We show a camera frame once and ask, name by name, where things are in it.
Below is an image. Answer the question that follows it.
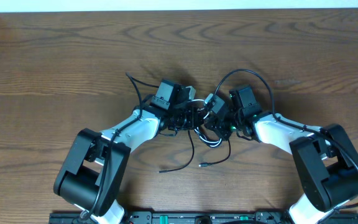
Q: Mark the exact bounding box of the black micro USB cable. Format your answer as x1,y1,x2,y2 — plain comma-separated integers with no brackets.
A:
198,138,232,168

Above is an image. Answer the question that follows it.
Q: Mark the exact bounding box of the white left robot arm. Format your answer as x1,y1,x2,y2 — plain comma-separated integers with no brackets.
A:
53,80,202,223

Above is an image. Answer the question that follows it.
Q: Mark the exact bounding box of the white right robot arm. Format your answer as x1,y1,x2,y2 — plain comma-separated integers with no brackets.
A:
204,86,358,223

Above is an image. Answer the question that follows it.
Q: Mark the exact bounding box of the black mounting rail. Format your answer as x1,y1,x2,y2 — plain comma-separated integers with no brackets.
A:
48,211,358,224

